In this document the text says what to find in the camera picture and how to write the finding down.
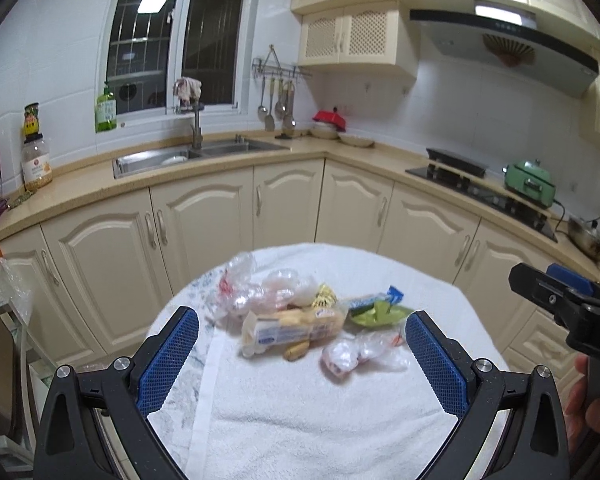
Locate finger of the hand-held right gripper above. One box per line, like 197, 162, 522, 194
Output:
546, 263, 600, 307
508, 262, 588, 331

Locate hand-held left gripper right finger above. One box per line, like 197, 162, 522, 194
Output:
404, 310, 571, 480

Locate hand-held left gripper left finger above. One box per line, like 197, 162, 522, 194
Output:
32, 306, 201, 480

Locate green wrapper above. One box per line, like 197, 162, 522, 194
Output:
349, 304, 415, 330

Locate clear bag with pink scraps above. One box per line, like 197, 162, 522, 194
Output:
321, 332, 411, 378

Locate blue white wrapper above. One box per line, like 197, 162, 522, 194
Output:
347, 285, 406, 311

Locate clear wrapper with red print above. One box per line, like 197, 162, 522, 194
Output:
205, 252, 266, 318

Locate biscuit packet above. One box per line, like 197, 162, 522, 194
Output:
240, 305, 348, 358

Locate yellow black wrapper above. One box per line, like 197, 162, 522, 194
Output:
312, 282, 339, 311

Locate clear plastic wrapper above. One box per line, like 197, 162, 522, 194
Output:
257, 267, 321, 312

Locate person's right hand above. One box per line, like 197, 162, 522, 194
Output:
565, 355, 600, 453

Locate steel bowl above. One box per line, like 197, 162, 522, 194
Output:
567, 214, 600, 262

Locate green electric pot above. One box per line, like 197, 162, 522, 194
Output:
502, 160, 557, 208

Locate black gas stove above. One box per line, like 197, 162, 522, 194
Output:
405, 147, 558, 243

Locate white towel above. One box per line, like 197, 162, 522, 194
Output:
145, 242, 511, 480

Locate storage rack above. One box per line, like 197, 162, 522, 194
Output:
0, 290, 51, 461

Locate cream base cabinets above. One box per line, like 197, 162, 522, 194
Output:
0, 155, 600, 411

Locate clear plastic bag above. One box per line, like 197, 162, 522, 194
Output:
0, 257, 35, 331

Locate steel sink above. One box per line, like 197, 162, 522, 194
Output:
112, 137, 291, 179

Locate clear jar with red label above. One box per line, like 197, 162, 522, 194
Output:
21, 132, 54, 191

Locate steel faucet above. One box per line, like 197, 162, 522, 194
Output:
187, 101, 207, 151

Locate range hood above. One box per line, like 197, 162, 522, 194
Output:
409, 0, 600, 98

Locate green detergent bottle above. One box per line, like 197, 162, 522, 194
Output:
95, 81, 119, 134

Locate white pot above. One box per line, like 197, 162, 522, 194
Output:
310, 122, 342, 140

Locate hanging spatula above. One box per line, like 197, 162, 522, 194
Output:
264, 80, 277, 132

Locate red pot lid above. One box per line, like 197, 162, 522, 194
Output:
312, 106, 350, 127

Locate pink white rag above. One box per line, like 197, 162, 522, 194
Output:
174, 76, 203, 104

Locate dark sauce bottle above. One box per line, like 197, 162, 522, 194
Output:
23, 103, 43, 142

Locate kitchen window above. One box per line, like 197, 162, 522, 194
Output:
97, 0, 253, 126

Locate black power cable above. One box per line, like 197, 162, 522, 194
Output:
551, 200, 600, 241

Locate wall utensil rack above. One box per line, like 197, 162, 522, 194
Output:
251, 45, 313, 82

